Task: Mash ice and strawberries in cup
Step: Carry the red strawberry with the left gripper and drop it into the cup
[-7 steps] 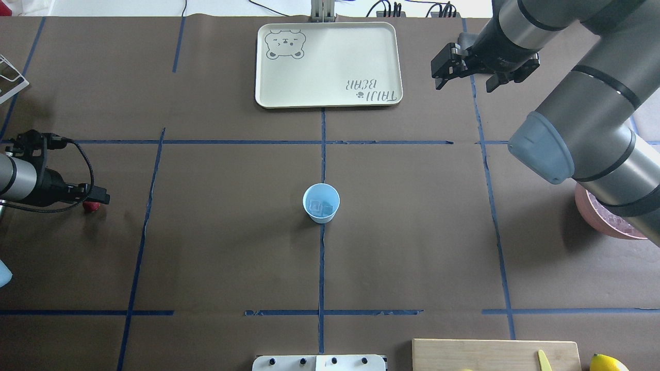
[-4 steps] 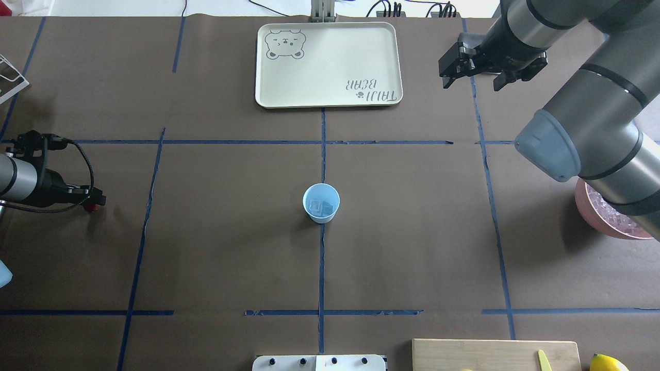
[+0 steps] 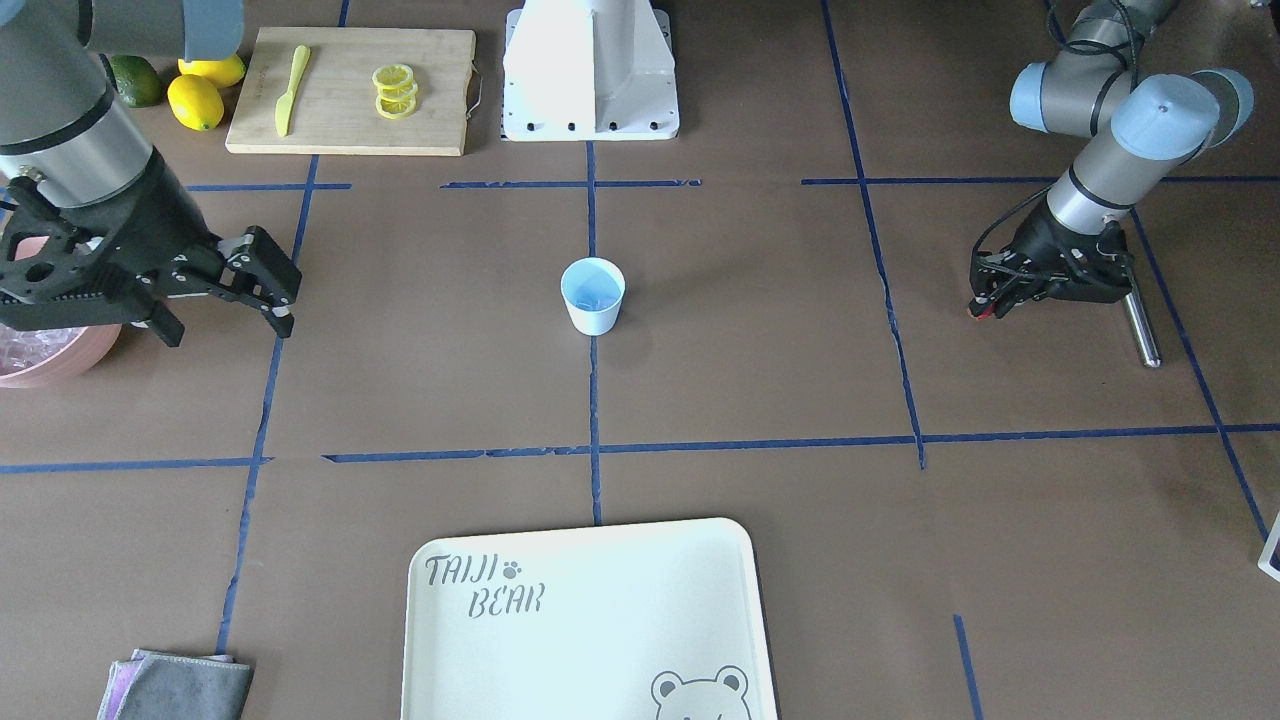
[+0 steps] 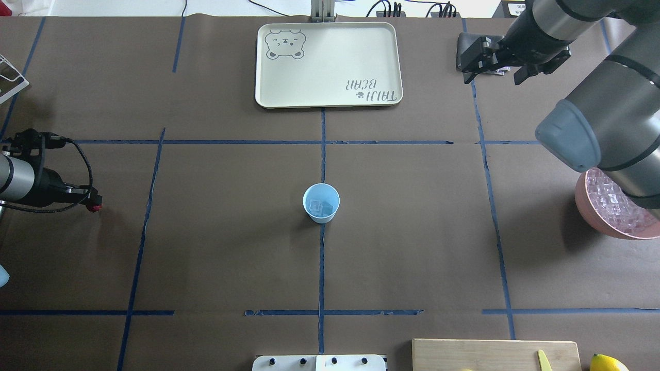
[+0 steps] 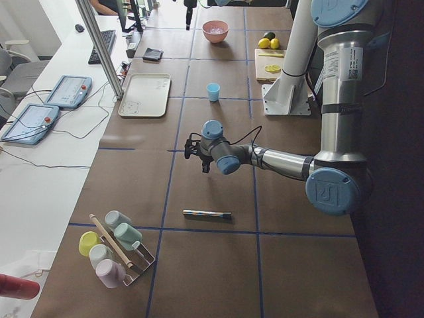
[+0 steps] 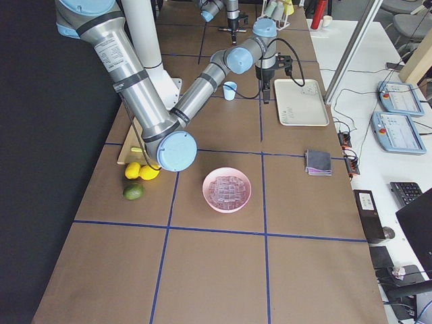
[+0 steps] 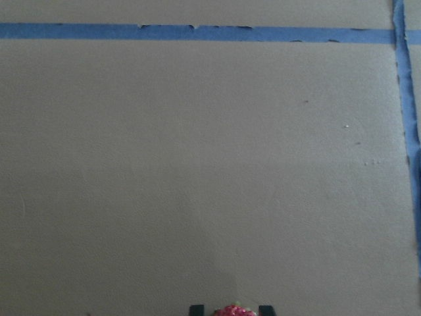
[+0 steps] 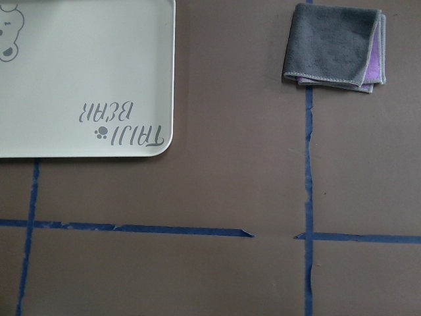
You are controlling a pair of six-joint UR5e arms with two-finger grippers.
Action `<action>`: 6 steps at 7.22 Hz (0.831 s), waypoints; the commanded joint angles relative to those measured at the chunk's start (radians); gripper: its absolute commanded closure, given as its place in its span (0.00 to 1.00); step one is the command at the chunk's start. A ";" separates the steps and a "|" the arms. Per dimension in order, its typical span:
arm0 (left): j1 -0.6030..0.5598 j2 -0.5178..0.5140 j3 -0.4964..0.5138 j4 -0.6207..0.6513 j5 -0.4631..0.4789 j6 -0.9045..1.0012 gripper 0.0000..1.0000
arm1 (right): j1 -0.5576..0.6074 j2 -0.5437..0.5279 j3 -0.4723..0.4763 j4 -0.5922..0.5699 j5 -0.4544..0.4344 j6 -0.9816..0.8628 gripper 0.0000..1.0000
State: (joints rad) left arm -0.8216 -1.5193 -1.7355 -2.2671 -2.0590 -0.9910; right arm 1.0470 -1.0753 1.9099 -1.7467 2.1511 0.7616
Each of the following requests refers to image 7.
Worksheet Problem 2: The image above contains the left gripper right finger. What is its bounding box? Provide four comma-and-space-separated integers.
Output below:
259, 305, 274, 316

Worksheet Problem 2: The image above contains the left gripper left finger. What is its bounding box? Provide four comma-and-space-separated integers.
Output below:
189, 305, 205, 316

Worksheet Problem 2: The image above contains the red strawberry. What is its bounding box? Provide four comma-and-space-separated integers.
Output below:
212, 304, 257, 316

